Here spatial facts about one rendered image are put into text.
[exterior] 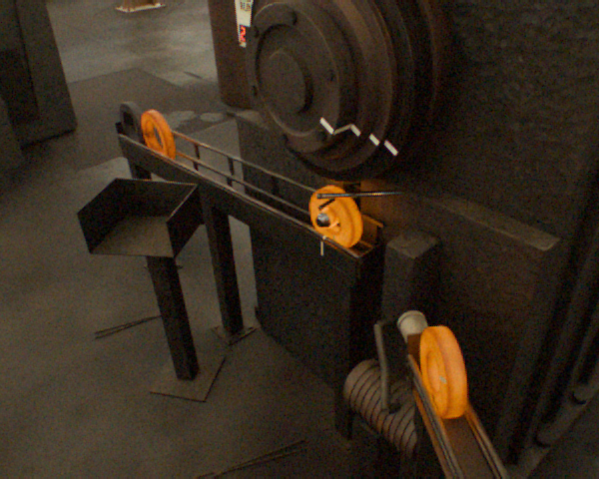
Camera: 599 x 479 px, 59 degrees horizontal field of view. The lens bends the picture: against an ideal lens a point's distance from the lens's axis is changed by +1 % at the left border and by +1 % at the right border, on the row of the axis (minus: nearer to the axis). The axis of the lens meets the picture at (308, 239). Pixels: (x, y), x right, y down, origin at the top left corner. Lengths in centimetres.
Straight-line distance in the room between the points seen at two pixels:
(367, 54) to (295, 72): 14
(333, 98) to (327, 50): 8
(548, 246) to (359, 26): 52
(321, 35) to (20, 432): 157
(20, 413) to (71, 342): 32
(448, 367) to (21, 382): 162
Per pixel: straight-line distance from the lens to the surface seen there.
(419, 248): 111
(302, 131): 107
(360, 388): 120
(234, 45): 401
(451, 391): 92
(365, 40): 96
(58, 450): 192
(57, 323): 235
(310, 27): 97
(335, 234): 128
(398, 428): 116
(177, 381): 195
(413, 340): 104
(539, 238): 107
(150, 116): 194
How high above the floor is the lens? 144
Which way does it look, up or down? 35 degrees down
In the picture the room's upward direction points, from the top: 2 degrees counter-clockwise
